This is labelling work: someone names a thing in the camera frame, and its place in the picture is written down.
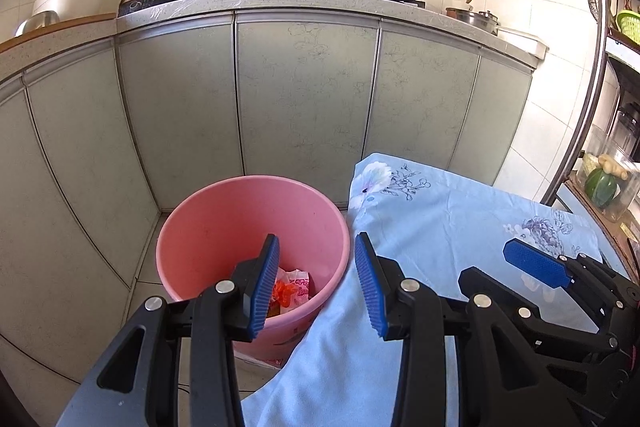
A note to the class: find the red-white wrapper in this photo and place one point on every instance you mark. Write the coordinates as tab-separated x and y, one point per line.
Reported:
300	287

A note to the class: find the red plastic bag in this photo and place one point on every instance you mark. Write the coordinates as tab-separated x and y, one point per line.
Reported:
282	297

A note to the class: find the steel bowl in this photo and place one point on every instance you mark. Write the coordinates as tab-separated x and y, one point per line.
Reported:
35	24

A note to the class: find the grey kitchen cabinet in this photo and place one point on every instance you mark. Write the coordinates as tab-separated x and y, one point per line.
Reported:
300	97

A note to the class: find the pink plastic bucket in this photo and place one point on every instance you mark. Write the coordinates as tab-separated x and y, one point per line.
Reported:
215	227

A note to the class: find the steel pot with lid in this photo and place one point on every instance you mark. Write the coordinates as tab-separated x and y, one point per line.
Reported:
475	19

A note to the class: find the light blue floral tablecloth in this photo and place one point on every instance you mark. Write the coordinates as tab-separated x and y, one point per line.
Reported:
425	227

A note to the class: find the green plastic basket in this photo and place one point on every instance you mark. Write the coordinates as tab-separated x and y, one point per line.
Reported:
630	27

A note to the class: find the ginger root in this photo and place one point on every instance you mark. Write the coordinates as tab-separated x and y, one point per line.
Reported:
612	164

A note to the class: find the metal shelf rack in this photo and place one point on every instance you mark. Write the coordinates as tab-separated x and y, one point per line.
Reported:
598	57

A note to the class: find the clear plastic container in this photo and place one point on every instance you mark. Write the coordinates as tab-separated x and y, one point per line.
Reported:
627	202

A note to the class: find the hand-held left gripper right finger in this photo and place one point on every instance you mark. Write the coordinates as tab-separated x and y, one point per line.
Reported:
370	292

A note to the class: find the blender jug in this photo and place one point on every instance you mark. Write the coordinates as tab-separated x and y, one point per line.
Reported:
627	127

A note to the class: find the green squash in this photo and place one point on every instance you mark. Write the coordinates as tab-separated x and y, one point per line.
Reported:
600	187

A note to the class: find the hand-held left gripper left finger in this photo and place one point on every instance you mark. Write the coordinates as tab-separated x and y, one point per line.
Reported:
265	287

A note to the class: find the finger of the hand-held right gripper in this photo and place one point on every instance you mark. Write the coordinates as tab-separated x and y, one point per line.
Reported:
505	292
537	262

